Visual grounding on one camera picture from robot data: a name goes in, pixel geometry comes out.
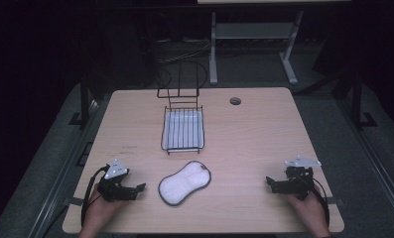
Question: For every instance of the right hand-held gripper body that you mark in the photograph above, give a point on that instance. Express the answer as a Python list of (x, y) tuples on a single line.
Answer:
[(298, 181)]

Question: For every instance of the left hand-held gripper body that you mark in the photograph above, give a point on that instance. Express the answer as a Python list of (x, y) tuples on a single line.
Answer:
[(111, 186)]

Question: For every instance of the white sponge pad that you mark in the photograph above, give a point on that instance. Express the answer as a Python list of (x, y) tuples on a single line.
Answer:
[(184, 183)]

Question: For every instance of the person's left hand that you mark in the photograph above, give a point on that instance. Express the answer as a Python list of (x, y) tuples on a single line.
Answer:
[(98, 211)]

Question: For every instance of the person's right hand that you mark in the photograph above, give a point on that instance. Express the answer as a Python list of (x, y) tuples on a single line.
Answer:
[(312, 211)]

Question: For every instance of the white plastic drip tray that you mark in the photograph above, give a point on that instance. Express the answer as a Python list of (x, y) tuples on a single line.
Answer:
[(183, 129)]

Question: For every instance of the black metal stand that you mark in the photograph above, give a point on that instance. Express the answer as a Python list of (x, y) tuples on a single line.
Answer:
[(84, 99), (357, 99)]

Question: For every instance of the grey metal table frame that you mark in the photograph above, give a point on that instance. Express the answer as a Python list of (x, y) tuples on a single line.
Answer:
[(254, 30)]

